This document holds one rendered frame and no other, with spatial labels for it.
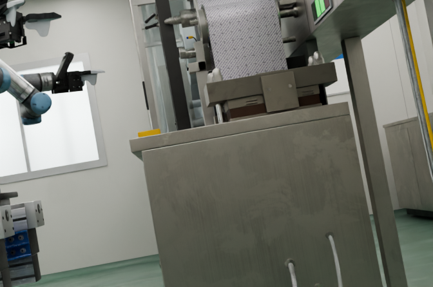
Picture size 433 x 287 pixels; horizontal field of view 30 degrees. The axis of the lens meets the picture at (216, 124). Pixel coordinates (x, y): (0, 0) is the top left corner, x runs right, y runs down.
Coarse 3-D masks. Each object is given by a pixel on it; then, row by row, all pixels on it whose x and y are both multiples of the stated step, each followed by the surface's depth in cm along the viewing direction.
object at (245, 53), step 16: (240, 32) 266; (256, 32) 267; (272, 32) 267; (224, 48) 266; (240, 48) 266; (256, 48) 266; (272, 48) 267; (224, 64) 265; (240, 64) 266; (256, 64) 266; (272, 64) 266
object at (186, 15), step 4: (192, 8) 296; (180, 12) 295; (184, 12) 294; (188, 12) 294; (192, 12) 294; (196, 12) 294; (180, 16) 294; (184, 16) 294; (188, 16) 294; (192, 16) 295; (196, 16) 294; (184, 20) 294; (188, 20) 294; (184, 24) 295; (188, 24) 295; (192, 24) 295; (196, 24) 296
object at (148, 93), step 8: (136, 0) 368; (144, 0) 368; (152, 0) 369; (136, 8) 368; (136, 16) 368; (136, 24) 367; (136, 32) 367; (144, 48) 367; (144, 56) 367; (144, 64) 366; (144, 72) 366; (144, 80) 366; (144, 88) 419; (144, 96) 419; (152, 96) 365; (152, 104) 365; (152, 112) 365; (152, 120) 365
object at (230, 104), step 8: (296, 88) 247; (304, 88) 247; (312, 88) 247; (256, 96) 246; (304, 96) 247; (312, 96) 247; (224, 104) 257; (232, 104) 246; (240, 104) 246; (248, 104) 247; (256, 104) 246; (264, 104) 246; (304, 104) 247; (312, 104) 247; (320, 104) 247; (232, 112) 246; (240, 112) 246; (248, 112) 246; (256, 112) 246; (264, 112) 246; (272, 112) 246; (280, 112) 246; (232, 120) 245
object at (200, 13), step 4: (200, 12) 268; (200, 16) 267; (200, 20) 266; (204, 20) 266; (200, 24) 266; (204, 24) 266; (200, 28) 268; (204, 28) 266; (204, 32) 267; (204, 36) 268; (204, 40) 269
